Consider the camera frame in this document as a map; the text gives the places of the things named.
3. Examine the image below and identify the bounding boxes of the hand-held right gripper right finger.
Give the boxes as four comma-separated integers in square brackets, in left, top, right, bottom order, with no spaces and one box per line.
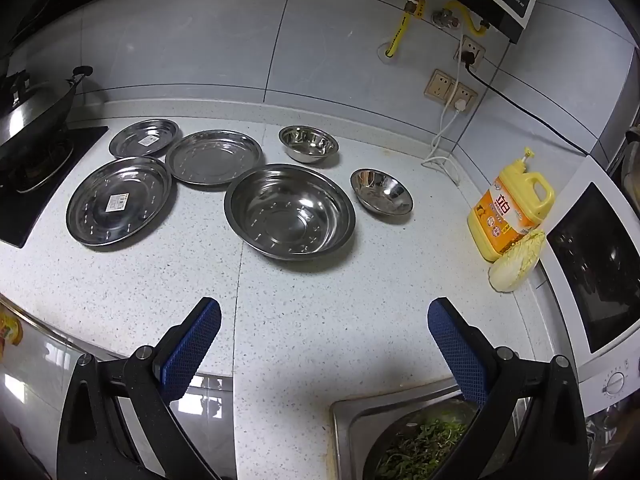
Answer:
[426,296,591,480]

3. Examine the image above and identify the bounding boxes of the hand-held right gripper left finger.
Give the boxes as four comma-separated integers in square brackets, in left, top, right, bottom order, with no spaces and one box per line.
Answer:
[56,296,236,480]

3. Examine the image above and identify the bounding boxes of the small shallow steel bowl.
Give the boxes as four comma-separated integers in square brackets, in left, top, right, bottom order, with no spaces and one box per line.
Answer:
[349,168,414,216]

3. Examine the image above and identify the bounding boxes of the green leafy vegetables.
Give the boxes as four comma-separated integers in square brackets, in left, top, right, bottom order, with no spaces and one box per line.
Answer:
[375,417,468,478]

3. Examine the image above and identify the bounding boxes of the napa cabbage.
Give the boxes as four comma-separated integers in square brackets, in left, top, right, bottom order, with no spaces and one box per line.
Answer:
[488,230,546,293]

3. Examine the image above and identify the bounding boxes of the steel sink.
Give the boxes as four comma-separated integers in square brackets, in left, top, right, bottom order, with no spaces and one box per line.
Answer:
[329,377,531,480]

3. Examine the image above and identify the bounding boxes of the steel basin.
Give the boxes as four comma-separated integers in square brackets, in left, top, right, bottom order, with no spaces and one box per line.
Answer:
[362,400,481,480]

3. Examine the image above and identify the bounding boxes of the yellow detergent bottle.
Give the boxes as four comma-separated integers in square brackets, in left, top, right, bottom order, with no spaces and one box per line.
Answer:
[467,146,556,263]

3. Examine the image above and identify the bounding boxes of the grey cabinet front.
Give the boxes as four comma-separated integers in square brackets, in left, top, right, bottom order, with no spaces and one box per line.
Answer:
[0,295,236,480]

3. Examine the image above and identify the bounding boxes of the white microwave oven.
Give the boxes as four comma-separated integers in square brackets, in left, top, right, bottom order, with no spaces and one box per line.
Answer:
[535,152,640,418]

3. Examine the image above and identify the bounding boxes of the large labelled steel plate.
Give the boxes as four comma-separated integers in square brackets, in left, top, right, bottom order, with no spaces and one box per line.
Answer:
[66,156,173,247]

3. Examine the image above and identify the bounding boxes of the large steel bowl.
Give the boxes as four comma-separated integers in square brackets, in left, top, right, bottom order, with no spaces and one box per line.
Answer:
[223,163,357,261]

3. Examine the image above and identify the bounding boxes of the red yellow sticker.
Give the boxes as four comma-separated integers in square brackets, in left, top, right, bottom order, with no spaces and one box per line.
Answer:
[0,307,26,348]

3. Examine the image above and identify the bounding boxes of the plain steel plate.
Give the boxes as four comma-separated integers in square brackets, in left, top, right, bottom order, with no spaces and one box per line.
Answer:
[165,130,265,188]

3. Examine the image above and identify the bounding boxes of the small labelled steel plate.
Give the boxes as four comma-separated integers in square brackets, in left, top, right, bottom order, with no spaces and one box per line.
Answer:
[108,119,175,159]

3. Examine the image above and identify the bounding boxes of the black gas stove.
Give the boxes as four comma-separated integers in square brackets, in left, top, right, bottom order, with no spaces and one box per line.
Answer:
[0,125,110,249]

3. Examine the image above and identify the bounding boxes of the small deep steel bowl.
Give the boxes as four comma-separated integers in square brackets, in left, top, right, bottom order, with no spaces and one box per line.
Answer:
[278,125,340,165]

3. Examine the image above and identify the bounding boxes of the black wok on stove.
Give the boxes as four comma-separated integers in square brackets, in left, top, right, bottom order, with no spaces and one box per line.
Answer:
[0,65,95,171]

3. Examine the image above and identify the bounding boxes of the white power cable with plug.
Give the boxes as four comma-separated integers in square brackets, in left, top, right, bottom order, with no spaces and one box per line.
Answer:
[421,25,473,184]

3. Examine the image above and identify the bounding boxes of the beige wall socket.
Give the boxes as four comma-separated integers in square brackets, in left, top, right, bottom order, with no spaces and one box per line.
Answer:
[424,69,458,101]
[454,35,487,72]
[450,82,478,113]

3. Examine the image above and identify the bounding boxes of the black power cable with plug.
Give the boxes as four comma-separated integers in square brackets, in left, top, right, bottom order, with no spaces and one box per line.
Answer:
[460,50,603,157]

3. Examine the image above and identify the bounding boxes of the long yellow gas hose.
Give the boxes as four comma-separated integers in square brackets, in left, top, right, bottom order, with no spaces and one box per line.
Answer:
[385,7,408,58]

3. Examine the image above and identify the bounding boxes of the curved yellow hose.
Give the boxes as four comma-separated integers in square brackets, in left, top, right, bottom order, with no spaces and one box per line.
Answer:
[446,1,490,37]

